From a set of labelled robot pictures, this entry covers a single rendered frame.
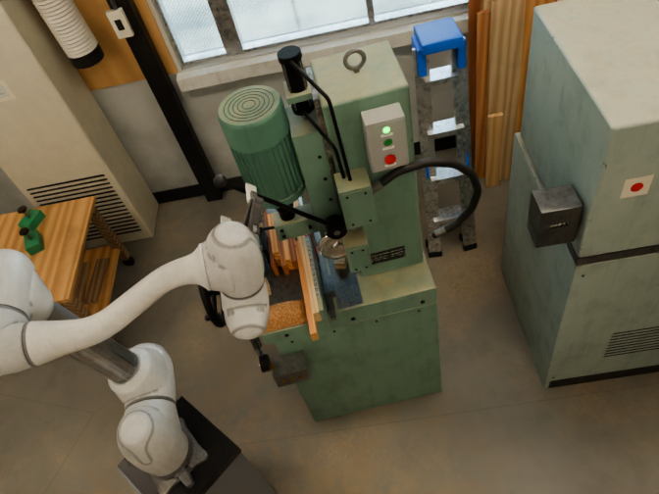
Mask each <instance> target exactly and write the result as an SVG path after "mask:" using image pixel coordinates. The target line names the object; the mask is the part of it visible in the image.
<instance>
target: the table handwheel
mask: <svg viewBox="0 0 659 494"><path fill-rule="evenodd" d="M198 289H199V293H200V296H201V300H202V303H203V306H204V308H205V311H206V313H207V315H208V317H209V319H210V321H211V322H212V323H213V325H214V326H216V327H224V326H225V325H226V324H227V323H226V321H225V315H224V311H223V309H222V299H221V292H220V291H214V290H210V291H208V290H207V289H206V288H205V287H203V286H201V285H198ZM217 295H220V299H221V318H220V319H219V317H218V311H217V297H216V296H217ZM210 297H211V298H212V302H211V299H210Z"/></svg>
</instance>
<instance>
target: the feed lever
mask: <svg viewBox="0 0 659 494"><path fill-rule="evenodd" d="M213 181H214V184H215V186H217V187H219V188H222V187H225V186H227V187H229V188H232V189H234V190H237V191H239V192H242V193H244V194H246V189H245V188H244V187H241V186H239V185H236V184H234V183H231V182H229V181H227V178H226V177H225V176H224V175H222V174H217V175H216V176H215V177H214V180H213ZM257 196H258V197H260V198H262V199H264V201H265V202H267V203H270V204H272V205H275V206H277V207H280V208H282V209H285V210H287V211H289V212H292V213H294V214H297V215H299V216H302V217H304V218H307V219H309V220H312V221H314V222H318V223H321V224H324V225H325V227H326V231H327V236H328V237H329V238H331V239H339V238H342V237H343V236H345V234H346V233H347V230H355V231H359V230H360V229H361V227H360V226H359V227H355V228H351V229H347V228H346V224H345V221H344V217H343V216H341V215H331V216H329V217H327V218H326V220H323V219H320V218H318V217H315V216H313V215H310V214H308V213H305V212H303V211H300V210H298V209H295V208H293V207H290V206H288V205H285V204H283V203H281V202H279V201H276V200H274V199H271V198H269V197H266V196H264V195H261V194H259V193H257Z"/></svg>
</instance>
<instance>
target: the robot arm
mask: <svg viewBox="0 0 659 494"><path fill-rule="evenodd" d="M245 189H246V199H247V203H249V204H248V207H247V211H246V214H245V217H244V221H243V223H241V222H232V221H231V220H230V218H227V217H225V216H221V223H219V224H217V225H216V226H215V227H214V228H213V229H212V230H211V232H210V233H209V235H208V237H207V240H206V241H205V242H203V243H200V244H199V245H198V247H197V248H196V250H195V251H194V252H193V253H191V254H190V255H187V256H185V257H182V258H179V259H177V260H174V261H171V262H169V263H167V264H165V265H163V266H161V267H159V268H157V269H156V270H154V271H153V272H151V273H149V274H148V275H147V276H145V277H144V278H143V279H141V280H140V281H139V282H137V283H136V284H135V285H134V286H133V287H132V288H131V289H129V290H128V291H127V292H125V293H124V294H123V295H122V296H120V297H119V298H118V299H116V300H115V301H114V302H113V303H111V304H110V305H109V306H107V307H106V308H105V309H103V310H102V311H100V312H98V313H96V314H94V315H92V316H90V317H87V318H83V319H81V318H80V317H78V316H77V315H75V314H74V313H72V312H70V311H69V310H67V309H66V308H64V307H63V306H61V305H60V304H58V303H57V302H55V301H54V299H53V295H52V293H51V291H50V290H49V289H48V288H47V286H46V285H45V283H44V282H43V281H42V279H41V278H40V276H39V275H38V273H37V272H36V271H35V266H34V264H33V263H32V261H31V260H30V258H29V257H28V256H27V255H25V254H24V253H21V252H19V251H17V250H13V249H0V376H1V375H6V374H11V373H16V372H20V371H24V370H27V369H31V368H34V367H37V366H41V365H43V364H46V363H48V362H51V361H53V360H55V359H58V358H61V357H63V356H66V355H67V356H68V357H70V358H72V359H74V360H75V361H77V362H79V363H81V364H83V365H84V366H86V367H88V368H90V369H92V370H93V371H96V372H98V373H99V374H101V375H103V376H105V377H107V378H108V384H109V386H110V388H111V389H112V390H113V391H114V392H115V393H116V395H117V396H118V397H119V399H120V400H121V401H122V402H123V403H124V405H125V414H124V416H123V418H122V419H121V421H120V423H119V426H118V429H117V443H118V446H119V449H120V451H121V453H122V454H123V456H124V457H125V458H126V459H127V460H128V461H129V462H130V463H132V464H133V465H134V466H136V467H137V468H139V469H141V470H143V471H145V472H148V473H149V474H150V475H151V477H152V478H153V480H154V482H155V483H156V485H157V487H158V491H159V494H169V493H170V492H171V490H172V489H173V488H174V487H175V486H176V485H177V484H178V483H179V482H180V481H181V482H182V483H183V484H184V485H185V486H186V487H187V488H191V487H192V486H193V485H194V481H193V478H192V476H191V474H190V472H191V471H192V470H193V469H195V468H196V467H197V466H198V465H199V464H201V463H203V462H205V461H206V460H207V459H208V457H209V455H208V453H207V452H206V451H205V450H203V449H202V448H201V447H200V445H199V444H198V443H197V441H196V440H195V438H194V437H193V435H192V434H191V433H190V431H189V430H188V428H187V427H186V425H185V421H184V419H182V418H179V417H178V414H177V406H176V396H177V393H176V379H175V371H174V365H173V362H172V359H171V357H170V355H169V354H168V352H167V351H166V350H165V349H164V348H163V347H162V346H160V345H158V344H155V343H141V344H138V345H135V346H134V347H132V348H129V349H127V348H126V347H124V346H123V345H121V344H120V343H118V342H117V341H115V340H114V339H112V338H111V336H113V335H115V334H116V333H118V332H119V331H120V330H122V329H123V328H124V327H126V326H127V325H128V324H129V323H131V322H132V321H133V320H134V319H136V318H137V317H138V316H139V315H141V314H142V313H143V312H144V311H145V310H147V309H148V308H149V307H150V306H151V305H153V304H154V303H155V302H156V301H157V300H159V299H160V298H161V297H162V296H164V295H165V294H166V293H168V292H169V291H171V290H173V289H175V288H177V287H180V286H183V285H187V284H198V285H201V286H203V287H205V288H206V289H207V290H208V291H210V290H214V291H220V292H221V299H222V309H223V311H224V315H225V321H226V323H227V326H228V330H229V332H230V333H231V335H232V336H233V337H235V338H238V339H244V340H248V339H254V338H257V337H259V336H261V335H262V334H263V333H264V332H265V331H266V328H267V325H268V321H269V315H270V307H269V292H268V287H267V283H266V281H265V279H264V261H263V256H262V252H261V249H260V246H259V243H258V241H257V239H256V237H255V235H254V233H256V234H258V233H259V231H260V228H259V224H260V219H261V214H262V208H263V202H264V199H262V198H260V197H258V196H257V190H256V186H254V185H252V184H249V183H247V182H246V183H245Z"/></svg>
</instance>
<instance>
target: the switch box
mask: <svg viewBox="0 0 659 494"><path fill-rule="evenodd" d="M361 120H362V126H363V131H364V137H365V143H366V149H367V155H368V160H369V163H370V166H371V169H372V172H373V173H377V172H381V171H385V170H389V169H393V168H397V167H401V166H405V165H408V164H409V154H408V144H407V133H406V123H405V116H404V113H403V111H402V109H401V106H400V104H399V103H398V102H397V103H393V104H390V105H386V106H382V107H378V108H374V109H371V110H367V111H363V112H361ZM385 126H389V127H390V132H392V133H393V135H389V136H386V137H380V136H381V135H382V134H385V133H383V132H382V129H383V128H384V127H385ZM388 133H389V132H388ZM387 138H391V139H392V144H391V145H390V146H392V145H394V148H391V149H387V150H383V151H382V148H384V147H388V146H384V145H383V141H384V140H385V139H387ZM388 155H394V156H395V157H396V161H395V162H396V165H394V166H390V167H385V165H387V164H386V163H385V161H384V159H385V157H386V156H388Z"/></svg>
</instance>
